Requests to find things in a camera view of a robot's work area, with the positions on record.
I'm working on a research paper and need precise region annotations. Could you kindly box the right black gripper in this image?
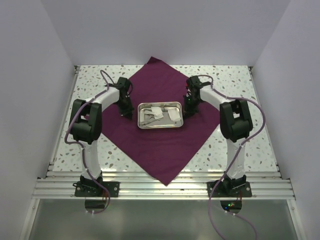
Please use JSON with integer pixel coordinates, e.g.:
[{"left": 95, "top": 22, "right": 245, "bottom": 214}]
[{"left": 183, "top": 94, "right": 202, "bottom": 120}]

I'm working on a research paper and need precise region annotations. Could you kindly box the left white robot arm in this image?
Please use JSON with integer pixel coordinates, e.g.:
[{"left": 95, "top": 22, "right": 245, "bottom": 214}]
[{"left": 64, "top": 77, "right": 134, "bottom": 197}]

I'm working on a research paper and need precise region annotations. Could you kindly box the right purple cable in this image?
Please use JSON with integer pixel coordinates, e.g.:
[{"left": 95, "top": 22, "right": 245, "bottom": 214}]
[{"left": 207, "top": 74, "right": 266, "bottom": 240}]

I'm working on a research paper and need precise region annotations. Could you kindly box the purple cable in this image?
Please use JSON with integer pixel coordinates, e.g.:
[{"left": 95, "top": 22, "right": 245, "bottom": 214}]
[
  {"left": 207, "top": 74, "right": 266, "bottom": 240},
  {"left": 64, "top": 69, "right": 118, "bottom": 216}
]

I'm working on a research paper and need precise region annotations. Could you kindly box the purple cloth mat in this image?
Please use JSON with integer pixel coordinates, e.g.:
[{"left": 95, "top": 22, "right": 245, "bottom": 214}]
[{"left": 101, "top": 57, "right": 220, "bottom": 186}]

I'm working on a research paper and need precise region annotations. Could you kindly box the white gauze pad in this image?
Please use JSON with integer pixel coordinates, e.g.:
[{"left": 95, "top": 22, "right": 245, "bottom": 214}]
[
  {"left": 167, "top": 109, "right": 181, "bottom": 122},
  {"left": 151, "top": 106, "right": 164, "bottom": 120}
]

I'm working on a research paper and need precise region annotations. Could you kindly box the steel instrument tray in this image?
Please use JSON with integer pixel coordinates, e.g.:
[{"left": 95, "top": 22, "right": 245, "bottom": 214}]
[{"left": 137, "top": 101, "right": 184, "bottom": 129}]

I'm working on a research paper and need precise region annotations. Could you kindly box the steel scalpel handle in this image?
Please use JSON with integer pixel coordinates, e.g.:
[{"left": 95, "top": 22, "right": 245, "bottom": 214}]
[{"left": 140, "top": 119, "right": 160, "bottom": 127}]

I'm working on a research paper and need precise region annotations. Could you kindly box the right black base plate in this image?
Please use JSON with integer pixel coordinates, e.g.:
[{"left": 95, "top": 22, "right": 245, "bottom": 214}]
[{"left": 206, "top": 176, "right": 253, "bottom": 198}]

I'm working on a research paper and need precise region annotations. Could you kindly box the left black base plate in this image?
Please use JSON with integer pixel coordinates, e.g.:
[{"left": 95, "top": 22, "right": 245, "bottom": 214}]
[{"left": 72, "top": 177, "right": 120, "bottom": 198}]

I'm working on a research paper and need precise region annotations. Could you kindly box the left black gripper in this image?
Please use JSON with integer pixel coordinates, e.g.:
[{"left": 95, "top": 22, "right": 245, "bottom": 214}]
[{"left": 116, "top": 95, "right": 135, "bottom": 120}]

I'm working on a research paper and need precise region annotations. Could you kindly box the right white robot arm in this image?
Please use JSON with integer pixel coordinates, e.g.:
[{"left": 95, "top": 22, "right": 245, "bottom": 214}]
[{"left": 183, "top": 76, "right": 253, "bottom": 198}]

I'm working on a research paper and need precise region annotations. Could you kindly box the white bandage strip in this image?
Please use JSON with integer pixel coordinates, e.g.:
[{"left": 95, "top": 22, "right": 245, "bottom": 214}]
[{"left": 143, "top": 111, "right": 155, "bottom": 121}]

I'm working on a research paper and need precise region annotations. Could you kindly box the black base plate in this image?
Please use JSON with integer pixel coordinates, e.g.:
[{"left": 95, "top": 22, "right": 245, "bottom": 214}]
[
  {"left": 206, "top": 176, "right": 253, "bottom": 198},
  {"left": 72, "top": 177, "right": 120, "bottom": 198}
]

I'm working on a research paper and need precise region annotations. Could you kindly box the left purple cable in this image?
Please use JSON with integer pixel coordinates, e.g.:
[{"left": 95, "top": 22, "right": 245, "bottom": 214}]
[{"left": 64, "top": 69, "right": 118, "bottom": 216}]

